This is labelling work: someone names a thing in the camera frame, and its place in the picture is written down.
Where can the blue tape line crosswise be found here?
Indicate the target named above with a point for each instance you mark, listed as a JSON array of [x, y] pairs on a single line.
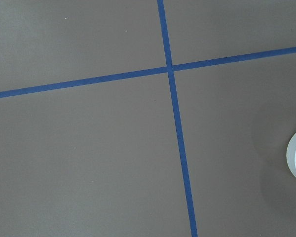
[[147, 72]]

